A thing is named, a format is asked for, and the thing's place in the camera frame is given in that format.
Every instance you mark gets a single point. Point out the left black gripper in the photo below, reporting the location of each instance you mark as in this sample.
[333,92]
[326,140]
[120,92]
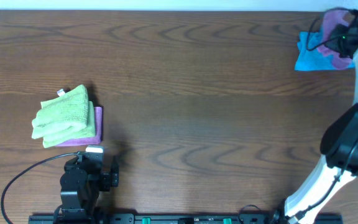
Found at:
[114,175]

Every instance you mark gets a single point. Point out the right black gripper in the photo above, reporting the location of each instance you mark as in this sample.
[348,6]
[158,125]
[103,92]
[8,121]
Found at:
[338,29]

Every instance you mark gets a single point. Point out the purple microfiber cloth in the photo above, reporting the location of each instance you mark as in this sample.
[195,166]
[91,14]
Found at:
[330,21]

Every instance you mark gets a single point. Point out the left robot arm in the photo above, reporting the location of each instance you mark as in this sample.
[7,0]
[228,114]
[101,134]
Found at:
[81,184]

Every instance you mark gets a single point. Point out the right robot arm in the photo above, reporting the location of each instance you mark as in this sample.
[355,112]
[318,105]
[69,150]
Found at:
[338,164]

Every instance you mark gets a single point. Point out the blue microfiber cloth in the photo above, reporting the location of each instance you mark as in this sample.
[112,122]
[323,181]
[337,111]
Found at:
[321,58]

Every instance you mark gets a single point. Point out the purple folded cloth under green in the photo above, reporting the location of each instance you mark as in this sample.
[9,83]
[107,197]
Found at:
[98,114]

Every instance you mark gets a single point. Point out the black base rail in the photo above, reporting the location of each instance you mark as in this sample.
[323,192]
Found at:
[128,218]

